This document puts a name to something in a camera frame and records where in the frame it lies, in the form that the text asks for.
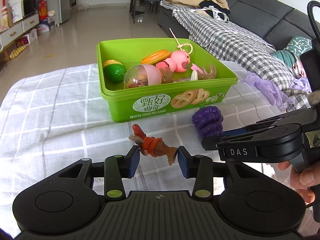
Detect red toy figure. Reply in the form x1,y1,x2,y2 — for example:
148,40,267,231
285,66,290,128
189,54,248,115
128,124,178,166

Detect grey checked sofa cover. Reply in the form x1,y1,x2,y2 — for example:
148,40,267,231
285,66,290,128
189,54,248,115
160,0,313,113

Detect white microwave oven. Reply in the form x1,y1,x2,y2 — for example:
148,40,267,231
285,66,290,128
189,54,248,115
22,0,39,18

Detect black bag with white straps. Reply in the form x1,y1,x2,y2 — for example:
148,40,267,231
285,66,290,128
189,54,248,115
199,0,230,23

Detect green plastic cookie box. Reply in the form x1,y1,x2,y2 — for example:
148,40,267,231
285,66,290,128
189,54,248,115
96,37,238,123

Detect grey sofa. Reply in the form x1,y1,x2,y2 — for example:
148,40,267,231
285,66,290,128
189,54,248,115
157,0,320,55

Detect pink rubber pig toy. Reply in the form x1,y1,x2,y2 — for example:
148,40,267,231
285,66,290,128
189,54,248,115
156,27,194,73

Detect teal leaf pillow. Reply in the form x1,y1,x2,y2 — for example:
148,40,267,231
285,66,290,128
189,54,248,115
271,50,302,69

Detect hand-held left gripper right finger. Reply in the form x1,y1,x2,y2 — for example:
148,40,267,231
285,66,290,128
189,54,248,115
178,146,253,198

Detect person's right hand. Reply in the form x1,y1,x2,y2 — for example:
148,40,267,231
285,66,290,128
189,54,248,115
277,160,320,205

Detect purple toy grapes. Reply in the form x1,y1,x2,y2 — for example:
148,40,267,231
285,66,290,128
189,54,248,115
192,106,224,138

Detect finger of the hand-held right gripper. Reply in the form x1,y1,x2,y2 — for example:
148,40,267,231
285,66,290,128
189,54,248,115
201,134,255,152
224,109,312,136

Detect black braided cable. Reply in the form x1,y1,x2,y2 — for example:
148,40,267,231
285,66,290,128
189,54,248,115
307,0,320,40

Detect pink printed cloth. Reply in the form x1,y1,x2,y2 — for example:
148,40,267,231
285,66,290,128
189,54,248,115
292,61,312,79

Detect tan hand-shaped toy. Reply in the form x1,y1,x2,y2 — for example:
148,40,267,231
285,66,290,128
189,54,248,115
194,64,217,80
160,67,175,84

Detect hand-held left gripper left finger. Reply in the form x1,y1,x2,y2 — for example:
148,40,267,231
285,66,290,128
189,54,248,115
49,146,140,202

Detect white checked tablecloth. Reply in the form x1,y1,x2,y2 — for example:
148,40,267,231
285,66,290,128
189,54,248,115
0,60,315,233

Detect white wooden cabinet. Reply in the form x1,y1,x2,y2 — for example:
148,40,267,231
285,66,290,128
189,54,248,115
0,12,40,53

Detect orange ribbed plastic toy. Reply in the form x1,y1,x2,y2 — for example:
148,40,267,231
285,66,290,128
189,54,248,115
141,49,171,65

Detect green toy corn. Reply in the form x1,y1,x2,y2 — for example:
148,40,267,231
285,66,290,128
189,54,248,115
102,59,127,83

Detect white and pink box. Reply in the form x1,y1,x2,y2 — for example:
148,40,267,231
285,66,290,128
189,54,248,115
16,29,38,46

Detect silver refrigerator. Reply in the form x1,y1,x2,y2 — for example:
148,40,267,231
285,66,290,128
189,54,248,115
57,0,71,27

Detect red gift box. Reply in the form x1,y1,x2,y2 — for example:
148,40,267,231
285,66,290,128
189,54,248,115
38,0,48,20

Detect row of yellow bottles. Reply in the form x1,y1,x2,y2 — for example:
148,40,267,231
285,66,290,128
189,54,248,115
9,45,27,60

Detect green leaf-print pillow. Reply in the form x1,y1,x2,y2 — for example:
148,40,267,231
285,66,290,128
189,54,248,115
285,36,314,55

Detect pink capsule ball toy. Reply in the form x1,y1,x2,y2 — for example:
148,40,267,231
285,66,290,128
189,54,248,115
124,64,163,89

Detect cardboard box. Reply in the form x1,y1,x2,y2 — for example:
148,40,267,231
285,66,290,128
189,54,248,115
37,10,56,32

